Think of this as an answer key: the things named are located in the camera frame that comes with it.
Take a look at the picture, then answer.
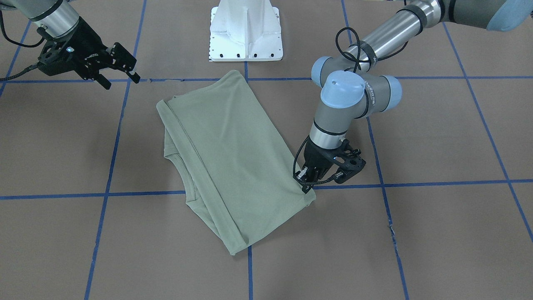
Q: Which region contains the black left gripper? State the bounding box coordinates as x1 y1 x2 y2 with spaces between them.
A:
296 139 340 194

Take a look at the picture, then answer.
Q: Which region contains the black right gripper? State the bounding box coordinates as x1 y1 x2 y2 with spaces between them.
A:
52 19 140 90

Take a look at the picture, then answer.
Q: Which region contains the olive green long-sleeve shirt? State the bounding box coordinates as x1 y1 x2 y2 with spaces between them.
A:
156 70 316 255

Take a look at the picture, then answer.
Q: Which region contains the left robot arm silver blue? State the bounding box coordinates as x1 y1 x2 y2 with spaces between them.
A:
293 0 533 193

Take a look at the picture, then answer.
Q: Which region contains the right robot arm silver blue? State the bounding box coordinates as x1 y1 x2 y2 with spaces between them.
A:
1 0 140 89

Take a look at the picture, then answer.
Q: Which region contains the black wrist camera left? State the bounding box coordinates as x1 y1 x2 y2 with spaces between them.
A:
334 139 367 184

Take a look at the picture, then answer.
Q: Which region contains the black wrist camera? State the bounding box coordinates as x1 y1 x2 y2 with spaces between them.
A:
38 40 80 76
334 139 367 184

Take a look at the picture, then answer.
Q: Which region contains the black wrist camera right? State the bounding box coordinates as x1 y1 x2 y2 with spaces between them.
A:
38 40 80 76

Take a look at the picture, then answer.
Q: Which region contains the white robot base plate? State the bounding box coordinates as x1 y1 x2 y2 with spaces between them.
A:
208 0 284 62

